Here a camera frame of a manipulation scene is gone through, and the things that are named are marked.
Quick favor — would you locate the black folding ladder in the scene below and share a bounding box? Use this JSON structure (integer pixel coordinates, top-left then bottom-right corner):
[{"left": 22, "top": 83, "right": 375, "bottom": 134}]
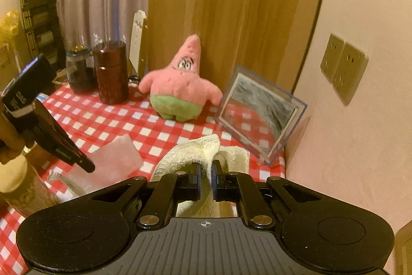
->
[{"left": 20, "top": 0, "right": 66, "bottom": 71}]

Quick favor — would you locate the yellow plastic bag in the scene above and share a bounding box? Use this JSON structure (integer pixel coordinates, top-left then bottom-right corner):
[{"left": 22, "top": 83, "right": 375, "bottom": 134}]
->
[{"left": 0, "top": 9, "right": 20, "bottom": 46}]

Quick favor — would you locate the white wooden chair back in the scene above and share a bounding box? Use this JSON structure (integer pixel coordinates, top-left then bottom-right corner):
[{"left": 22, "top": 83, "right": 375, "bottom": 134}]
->
[{"left": 129, "top": 10, "right": 147, "bottom": 78}]

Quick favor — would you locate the cashew jar with gold lid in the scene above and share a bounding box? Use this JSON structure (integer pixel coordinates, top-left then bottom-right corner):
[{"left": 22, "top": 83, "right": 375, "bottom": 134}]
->
[{"left": 1, "top": 154, "right": 59, "bottom": 218}]

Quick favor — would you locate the double beige wall socket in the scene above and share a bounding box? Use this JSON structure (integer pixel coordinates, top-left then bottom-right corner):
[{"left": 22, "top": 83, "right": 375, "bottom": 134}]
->
[{"left": 321, "top": 34, "right": 369, "bottom": 106}]

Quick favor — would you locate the dark brown cylindrical canister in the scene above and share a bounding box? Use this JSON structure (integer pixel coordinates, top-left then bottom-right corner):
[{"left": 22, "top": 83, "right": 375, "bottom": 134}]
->
[{"left": 93, "top": 40, "right": 129, "bottom": 105}]

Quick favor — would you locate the clear acrylic picture frame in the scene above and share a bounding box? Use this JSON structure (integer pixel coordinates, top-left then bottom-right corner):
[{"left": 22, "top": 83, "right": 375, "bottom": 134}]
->
[{"left": 214, "top": 65, "right": 307, "bottom": 166}]

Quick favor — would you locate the cream terry towel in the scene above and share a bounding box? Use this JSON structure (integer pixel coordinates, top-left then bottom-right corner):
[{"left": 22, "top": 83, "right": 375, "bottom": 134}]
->
[{"left": 150, "top": 134, "right": 250, "bottom": 218}]

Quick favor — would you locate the left hand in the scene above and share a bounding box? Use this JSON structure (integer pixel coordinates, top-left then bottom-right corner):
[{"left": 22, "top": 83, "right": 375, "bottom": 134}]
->
[{"left": 0, "top": 102, "right": 34, "bottom": 164}]

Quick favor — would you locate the pink Patrick star plush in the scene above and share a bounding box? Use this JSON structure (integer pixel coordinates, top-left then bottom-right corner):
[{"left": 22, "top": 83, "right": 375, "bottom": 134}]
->
[{"left": 138, "top": 34, "right": 223, "bottom": 122}]

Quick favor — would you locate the glass jar with green lid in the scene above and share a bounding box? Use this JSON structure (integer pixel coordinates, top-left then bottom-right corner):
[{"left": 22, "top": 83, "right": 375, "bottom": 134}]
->
[{"left": 66, "top": 45, "right": 96, "bottom": 94}]

